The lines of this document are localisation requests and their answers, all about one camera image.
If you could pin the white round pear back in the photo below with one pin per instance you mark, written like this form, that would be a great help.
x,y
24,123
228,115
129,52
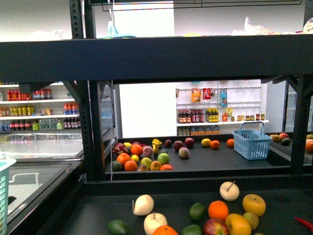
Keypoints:
x,y
229,191

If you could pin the green lime back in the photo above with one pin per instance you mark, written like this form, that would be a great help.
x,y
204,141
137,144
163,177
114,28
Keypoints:
x,y
196,211

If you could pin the far yellow bananas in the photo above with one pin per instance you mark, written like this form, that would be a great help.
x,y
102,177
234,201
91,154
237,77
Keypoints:
x,y
156,145

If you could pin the far dragon fruit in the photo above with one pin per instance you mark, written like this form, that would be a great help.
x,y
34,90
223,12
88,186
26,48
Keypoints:
x,y
119,148

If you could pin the black far shelf tray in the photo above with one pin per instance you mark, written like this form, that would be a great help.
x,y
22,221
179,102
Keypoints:
x,y
207,162

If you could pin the far orange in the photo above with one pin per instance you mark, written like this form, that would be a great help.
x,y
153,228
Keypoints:
x,y
215,144

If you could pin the brown kiwi back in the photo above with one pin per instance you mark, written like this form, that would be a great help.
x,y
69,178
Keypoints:
x,y
252,218

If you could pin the orange citrus centre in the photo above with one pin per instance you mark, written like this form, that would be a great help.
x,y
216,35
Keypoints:
x,y
237,225

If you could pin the far green apple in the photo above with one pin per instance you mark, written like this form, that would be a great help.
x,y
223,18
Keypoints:
x,y
163,158

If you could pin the blue basket far shelf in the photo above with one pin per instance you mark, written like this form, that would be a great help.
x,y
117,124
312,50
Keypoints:
x,y
251,144

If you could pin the green avocado centre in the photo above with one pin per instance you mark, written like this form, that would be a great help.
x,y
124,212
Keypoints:
x,y
192,230

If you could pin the red chili pepper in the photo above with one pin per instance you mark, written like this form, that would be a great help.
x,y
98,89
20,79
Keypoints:
x,y
304,222

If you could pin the far yellow lemon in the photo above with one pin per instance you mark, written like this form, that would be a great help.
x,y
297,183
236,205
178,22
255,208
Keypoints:
x,y
206,142

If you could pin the white goods shelf right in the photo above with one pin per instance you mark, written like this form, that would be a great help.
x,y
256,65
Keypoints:
x,y
219,107

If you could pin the white pear left lower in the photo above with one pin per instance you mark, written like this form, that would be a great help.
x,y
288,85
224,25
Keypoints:
x,y
153,221

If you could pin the far peach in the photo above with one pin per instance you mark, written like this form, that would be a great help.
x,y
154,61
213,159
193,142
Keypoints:
x,y
184,152

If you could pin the white drinks shelf left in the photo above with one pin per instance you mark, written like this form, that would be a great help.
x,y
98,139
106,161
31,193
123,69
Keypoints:
x,y
50,108

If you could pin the dark green lime left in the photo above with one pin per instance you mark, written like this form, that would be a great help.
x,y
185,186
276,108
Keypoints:
x,y
118,227

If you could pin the far red apple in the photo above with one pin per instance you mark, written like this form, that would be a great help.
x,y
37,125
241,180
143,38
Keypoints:
x,y
189,142

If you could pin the red yellow apple centre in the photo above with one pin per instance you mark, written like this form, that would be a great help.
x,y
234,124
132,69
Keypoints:
x,y
215,227

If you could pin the light blue shopping basket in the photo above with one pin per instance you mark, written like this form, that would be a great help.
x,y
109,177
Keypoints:
x,y
4,184

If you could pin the white pear left upper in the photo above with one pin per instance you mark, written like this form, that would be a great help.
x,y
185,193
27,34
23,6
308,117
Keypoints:
x,y
143,205

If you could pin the black right shelf post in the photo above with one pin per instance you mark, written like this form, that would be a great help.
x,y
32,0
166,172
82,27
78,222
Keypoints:
x,y
303,86

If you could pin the large orange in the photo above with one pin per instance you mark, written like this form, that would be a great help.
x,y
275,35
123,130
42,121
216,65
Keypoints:
x,y
165,230

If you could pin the black fruit shelf tray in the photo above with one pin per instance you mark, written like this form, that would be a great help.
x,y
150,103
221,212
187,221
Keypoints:
x,y
90,207

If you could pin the black shelf upright post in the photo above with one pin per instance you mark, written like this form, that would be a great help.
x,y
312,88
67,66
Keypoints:
x,y
97,141

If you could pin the small orange tangerine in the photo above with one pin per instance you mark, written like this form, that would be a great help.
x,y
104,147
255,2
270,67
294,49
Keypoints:
x,y
218,210

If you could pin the glass freezer cabinet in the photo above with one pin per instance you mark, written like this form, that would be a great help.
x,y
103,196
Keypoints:
x,y
49,165

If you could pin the black upper shelf beam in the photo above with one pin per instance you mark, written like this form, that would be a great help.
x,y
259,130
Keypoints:
x,y
166,59

